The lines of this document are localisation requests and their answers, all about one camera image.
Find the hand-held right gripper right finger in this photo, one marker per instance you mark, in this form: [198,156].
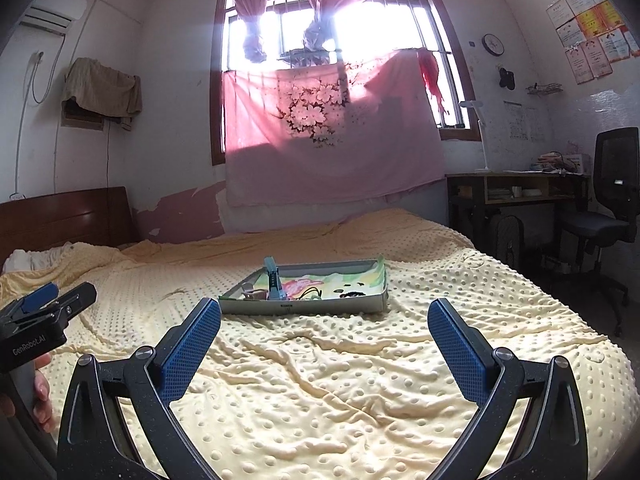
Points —
[460,355]

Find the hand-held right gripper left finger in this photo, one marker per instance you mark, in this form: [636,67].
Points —
[192,350]

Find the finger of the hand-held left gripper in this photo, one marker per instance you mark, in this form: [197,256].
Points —
[42,296]
[77,300]

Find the grey tray box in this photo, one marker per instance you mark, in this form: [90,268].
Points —
[300,307]

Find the person's left hand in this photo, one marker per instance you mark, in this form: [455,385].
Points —
[44,390]

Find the white pillow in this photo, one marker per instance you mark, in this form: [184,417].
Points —
[40,260]

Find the wooden headboard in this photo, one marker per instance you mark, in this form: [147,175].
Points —
[65,220]

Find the blue hair clip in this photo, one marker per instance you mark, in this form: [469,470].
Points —
[272,272]

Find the floor fan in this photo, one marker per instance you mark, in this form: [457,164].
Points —
[510,235]

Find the colourful paper tray lining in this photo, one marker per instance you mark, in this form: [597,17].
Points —
[340,277]

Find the dark wooden desk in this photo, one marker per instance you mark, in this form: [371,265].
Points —
[525,179]

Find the brown cloth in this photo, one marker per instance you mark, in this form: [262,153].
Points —
[100,90]

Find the pink floral cloth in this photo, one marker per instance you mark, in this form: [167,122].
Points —
[350,170]

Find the white and red box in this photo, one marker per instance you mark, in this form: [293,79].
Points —
[577,164]

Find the brown framed window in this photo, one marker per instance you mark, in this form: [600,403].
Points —
[217,110]

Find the black office chair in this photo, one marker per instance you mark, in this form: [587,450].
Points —
[617,170]

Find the white desk lamp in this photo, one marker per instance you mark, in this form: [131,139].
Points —
[471,104]

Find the red tassel cloth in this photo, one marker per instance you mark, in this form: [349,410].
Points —
[431,80]

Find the white air conditioner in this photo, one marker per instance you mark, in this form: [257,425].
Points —
[55,12]

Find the knotted red curtain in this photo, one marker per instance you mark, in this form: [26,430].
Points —
[252,45]
[317,35]

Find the wall socket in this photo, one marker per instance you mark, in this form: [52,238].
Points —
[16,196]

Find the wall-mounted box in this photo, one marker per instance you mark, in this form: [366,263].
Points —
[82,121]

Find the white wall calendar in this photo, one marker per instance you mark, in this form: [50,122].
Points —
[517,122]

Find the black hanging wall object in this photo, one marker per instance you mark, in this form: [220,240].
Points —
[507,79]

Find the round wall clock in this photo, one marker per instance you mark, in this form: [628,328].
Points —
[492,44]

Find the cluster of wall certificates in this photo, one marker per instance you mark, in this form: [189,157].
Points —
[590,20]

